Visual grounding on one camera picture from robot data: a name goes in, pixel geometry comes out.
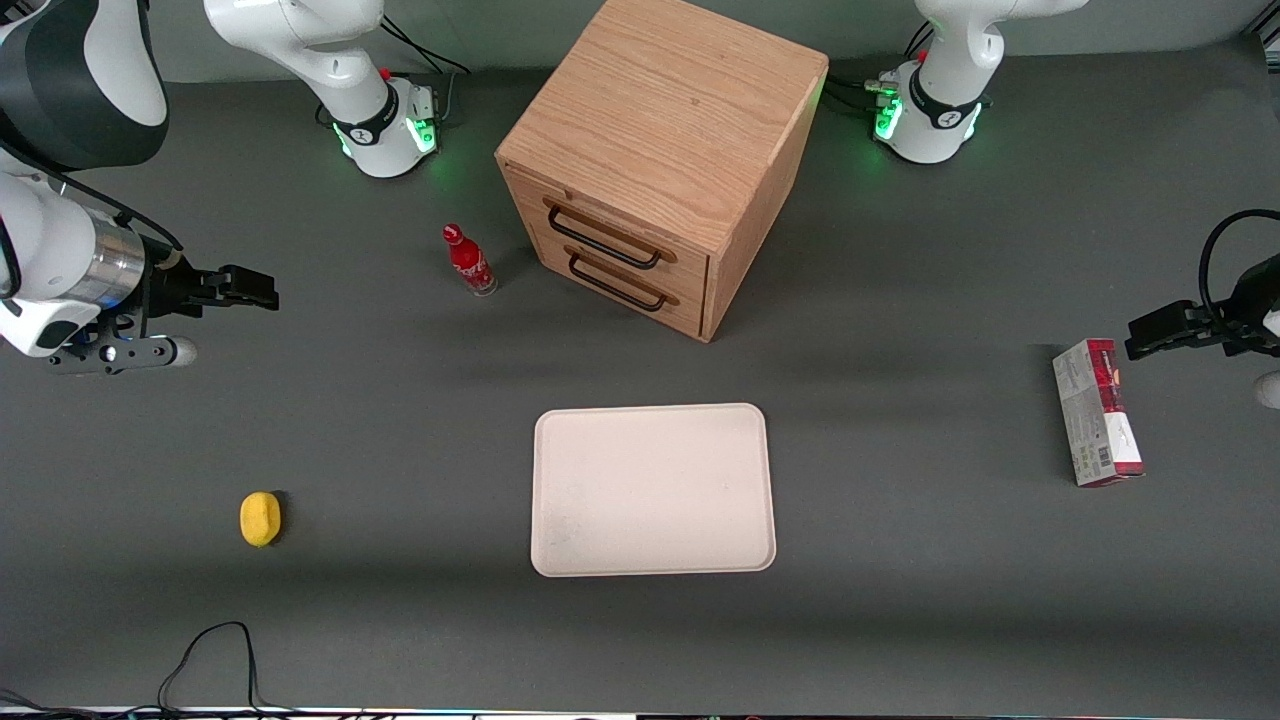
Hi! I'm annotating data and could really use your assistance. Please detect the black arm wrist cable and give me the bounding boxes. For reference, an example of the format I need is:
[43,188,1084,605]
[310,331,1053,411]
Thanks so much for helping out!
[0,138,187,253]
[1198,208,1280,323]

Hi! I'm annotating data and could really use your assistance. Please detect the black left arm wrist cable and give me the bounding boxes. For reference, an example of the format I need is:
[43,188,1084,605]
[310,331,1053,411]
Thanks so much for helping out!
[1198,208,1280,323]

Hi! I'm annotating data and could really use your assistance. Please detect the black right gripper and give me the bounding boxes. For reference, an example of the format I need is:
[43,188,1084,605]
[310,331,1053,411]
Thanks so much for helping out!
[140,256,282,321]

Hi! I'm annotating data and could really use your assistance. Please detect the black right arm wrist cable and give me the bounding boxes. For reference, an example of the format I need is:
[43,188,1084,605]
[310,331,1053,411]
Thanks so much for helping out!
[0,138,187,253]

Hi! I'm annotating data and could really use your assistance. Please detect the black looped table cable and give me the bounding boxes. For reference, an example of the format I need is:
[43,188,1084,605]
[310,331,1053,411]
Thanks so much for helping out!
[157,621,301,717]

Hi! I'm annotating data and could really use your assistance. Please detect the white rectangular plastic tray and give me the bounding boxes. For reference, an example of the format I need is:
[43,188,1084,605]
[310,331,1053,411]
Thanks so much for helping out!
[531,402,778,579]

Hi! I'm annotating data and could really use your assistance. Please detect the red coke bottle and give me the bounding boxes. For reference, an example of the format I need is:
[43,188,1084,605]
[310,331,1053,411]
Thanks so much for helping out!
[442,223,499,298]

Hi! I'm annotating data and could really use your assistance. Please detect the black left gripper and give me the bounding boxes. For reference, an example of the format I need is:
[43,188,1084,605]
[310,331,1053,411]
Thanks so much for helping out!
[1125,255,1280,362]

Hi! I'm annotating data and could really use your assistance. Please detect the black left base cables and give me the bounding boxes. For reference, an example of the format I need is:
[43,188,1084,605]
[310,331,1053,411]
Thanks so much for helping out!
[828,20,937,119]

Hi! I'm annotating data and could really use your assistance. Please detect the red and grey carton box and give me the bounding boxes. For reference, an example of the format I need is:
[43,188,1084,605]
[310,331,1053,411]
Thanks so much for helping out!
[1051,338,1147,489]

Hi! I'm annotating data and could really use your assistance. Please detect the wooden drawer cabinet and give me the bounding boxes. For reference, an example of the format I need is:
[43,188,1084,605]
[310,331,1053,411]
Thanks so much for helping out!
[495,0,830,344]

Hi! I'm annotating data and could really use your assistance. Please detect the yellow lemon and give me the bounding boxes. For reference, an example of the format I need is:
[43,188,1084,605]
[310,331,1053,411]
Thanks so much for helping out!
[239,490,284,549]

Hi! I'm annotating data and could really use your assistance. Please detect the wooden drawer front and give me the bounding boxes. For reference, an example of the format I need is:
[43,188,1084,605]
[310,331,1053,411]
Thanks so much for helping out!
[535,240,709,339]
[515,185,712,291]

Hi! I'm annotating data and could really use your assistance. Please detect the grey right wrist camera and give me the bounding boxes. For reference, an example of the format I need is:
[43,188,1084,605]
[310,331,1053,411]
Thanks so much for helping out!
[48,335,198,377]

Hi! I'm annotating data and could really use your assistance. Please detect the black metal drawer handle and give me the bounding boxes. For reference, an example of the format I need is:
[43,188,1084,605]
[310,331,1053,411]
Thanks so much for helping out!
[565,247,681,313]
[544,199,678,271]

